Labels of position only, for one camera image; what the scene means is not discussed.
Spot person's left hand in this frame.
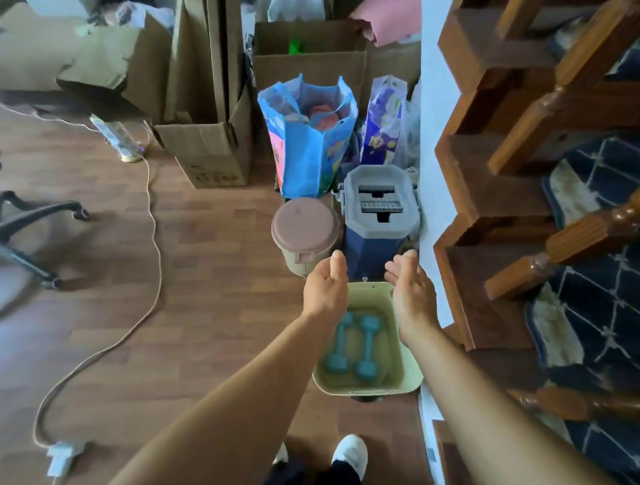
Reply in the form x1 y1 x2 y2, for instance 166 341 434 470
302 249 349 326

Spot person's right hand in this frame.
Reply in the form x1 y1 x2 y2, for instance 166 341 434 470
383 249 441 346

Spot teal dumbbell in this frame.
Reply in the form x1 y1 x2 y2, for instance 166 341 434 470
353 314 383 384
323 312 354 376

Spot blue mop bucket grey lid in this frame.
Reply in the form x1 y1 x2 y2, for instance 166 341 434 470
332 165 422 280

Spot white trash can pink lid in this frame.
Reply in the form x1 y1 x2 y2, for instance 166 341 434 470
271 197 342 278

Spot light blue printed tote bag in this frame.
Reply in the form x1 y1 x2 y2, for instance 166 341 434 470
257 73 359 200

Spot person's right forearm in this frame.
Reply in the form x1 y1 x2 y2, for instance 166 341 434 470
405 324 616 485

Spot person's left forearm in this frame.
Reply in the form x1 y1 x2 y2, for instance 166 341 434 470
109 312 336 485

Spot person's white right shoe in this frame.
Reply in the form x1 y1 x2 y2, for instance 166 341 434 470
331 433 369 480

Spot person's black trousers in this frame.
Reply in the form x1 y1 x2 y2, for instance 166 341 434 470
262 457 363 485

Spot cream storage case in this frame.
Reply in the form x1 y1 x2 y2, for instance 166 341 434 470
312 281 425 398

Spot red-brown folded cloth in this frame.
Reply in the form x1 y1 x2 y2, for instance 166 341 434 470
307 103 342 132

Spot open low cardboard box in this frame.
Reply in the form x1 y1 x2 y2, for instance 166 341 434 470
152 87 253 190

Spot dark patterned stair carpets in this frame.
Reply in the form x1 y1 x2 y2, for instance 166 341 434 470
525 135 640 480

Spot large open cardboard box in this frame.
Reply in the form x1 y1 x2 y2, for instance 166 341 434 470
252 19 369 103

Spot plain cardboard box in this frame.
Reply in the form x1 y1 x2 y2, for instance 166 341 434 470
362 42 422 101

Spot white power strip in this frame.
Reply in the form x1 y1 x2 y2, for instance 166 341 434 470
89 113 149 165

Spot flat cardboard panels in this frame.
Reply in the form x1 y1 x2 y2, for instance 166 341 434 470
219 0 246 121

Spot tall flat cardboard box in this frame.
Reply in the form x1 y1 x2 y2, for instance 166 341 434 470
165 0 226 126

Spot pink foam sheet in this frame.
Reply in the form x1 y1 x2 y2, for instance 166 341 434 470
348 0 423 49

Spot white foam packing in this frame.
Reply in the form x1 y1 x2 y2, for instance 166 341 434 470
267 0 326 22

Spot black office chair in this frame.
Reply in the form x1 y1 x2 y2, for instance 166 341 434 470
0 189 92 290

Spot white plug adapter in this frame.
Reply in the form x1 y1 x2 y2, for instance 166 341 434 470
46 440 87 479

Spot crumpled tilted cardboard box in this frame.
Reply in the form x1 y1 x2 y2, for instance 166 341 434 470
55 12 173 123

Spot white plastic bag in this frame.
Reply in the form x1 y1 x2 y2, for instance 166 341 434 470
117 0 176 29

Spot white cable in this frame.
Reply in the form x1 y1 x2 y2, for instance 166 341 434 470
0 102 164 448

